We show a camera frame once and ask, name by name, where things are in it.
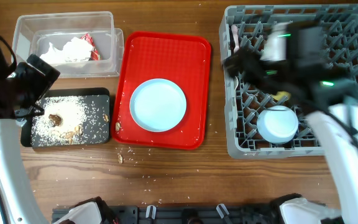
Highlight yellow plastic cup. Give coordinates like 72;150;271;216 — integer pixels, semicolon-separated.
272;91;291;101

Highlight mint green bowl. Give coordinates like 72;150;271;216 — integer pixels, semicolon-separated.
260;22;291;62

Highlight light blue bowl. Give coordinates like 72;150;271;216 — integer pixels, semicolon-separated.
257;105;298;144

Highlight food scraps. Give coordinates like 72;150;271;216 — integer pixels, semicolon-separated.
31;95;110;146

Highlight white plastic spoon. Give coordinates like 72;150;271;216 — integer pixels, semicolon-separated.
231;24;239;53

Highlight white napkin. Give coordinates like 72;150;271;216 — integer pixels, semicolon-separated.
40;37;94;64

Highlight red snack wrapper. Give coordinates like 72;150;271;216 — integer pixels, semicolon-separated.
81;33;101;60

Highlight light blue plate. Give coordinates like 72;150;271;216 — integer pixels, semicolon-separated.
129;78;187;133

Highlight white plastic fork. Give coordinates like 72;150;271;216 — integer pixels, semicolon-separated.
233;77;239;90

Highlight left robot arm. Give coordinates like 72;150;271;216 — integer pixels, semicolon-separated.
0;36;60;223

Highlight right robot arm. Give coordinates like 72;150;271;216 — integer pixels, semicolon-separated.
223;21;358;223

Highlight grey dishwasher rack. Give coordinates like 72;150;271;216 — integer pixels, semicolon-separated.
219;4;358;159

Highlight clear plastic waste bin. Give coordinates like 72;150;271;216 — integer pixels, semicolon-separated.
12;11;124;78

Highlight black plastic tray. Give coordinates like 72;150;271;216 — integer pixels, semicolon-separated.
21;87;111;149

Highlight red serving tray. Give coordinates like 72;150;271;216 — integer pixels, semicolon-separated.
111;31;211;150

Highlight food crumb on table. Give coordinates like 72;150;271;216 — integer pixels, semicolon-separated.
117;154;124;164

